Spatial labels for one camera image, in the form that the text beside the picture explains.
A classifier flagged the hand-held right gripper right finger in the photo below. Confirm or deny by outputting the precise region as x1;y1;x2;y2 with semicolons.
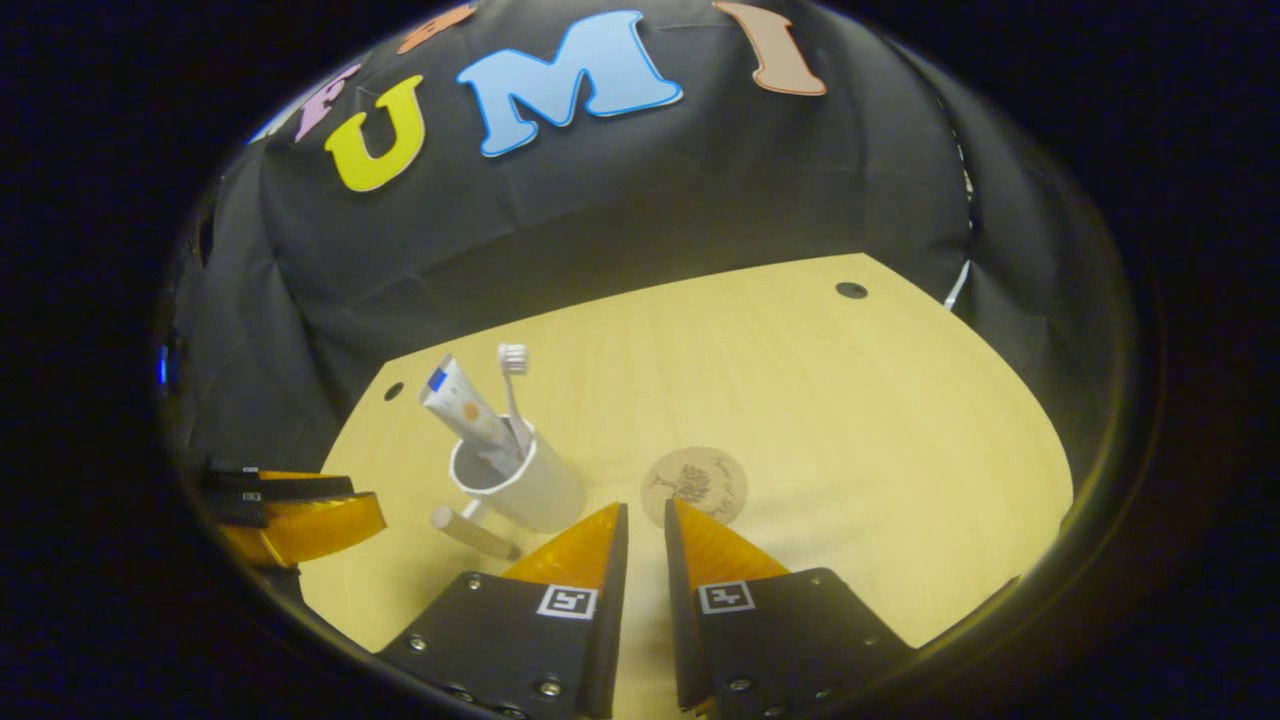
664;499;916;720

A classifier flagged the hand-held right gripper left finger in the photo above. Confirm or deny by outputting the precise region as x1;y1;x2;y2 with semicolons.
376;502;631;720

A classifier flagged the round cork coaster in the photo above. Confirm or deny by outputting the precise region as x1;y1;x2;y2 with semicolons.
640;446;749;527

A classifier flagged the white cup with wooden handle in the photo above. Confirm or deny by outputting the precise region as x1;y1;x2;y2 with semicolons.
430;415;588;563

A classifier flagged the white toothpaste tube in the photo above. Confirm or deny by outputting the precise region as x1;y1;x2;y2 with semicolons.
418;354;526;479

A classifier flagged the white toothbrush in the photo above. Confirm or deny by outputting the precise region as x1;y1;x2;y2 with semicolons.
497;343;533;456

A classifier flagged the light wooden desktop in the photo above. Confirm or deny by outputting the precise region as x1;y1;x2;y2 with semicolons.
298;253;1074;720

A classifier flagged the black backdrop cloth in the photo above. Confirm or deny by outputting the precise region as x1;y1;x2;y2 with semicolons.
160;0;1136;481

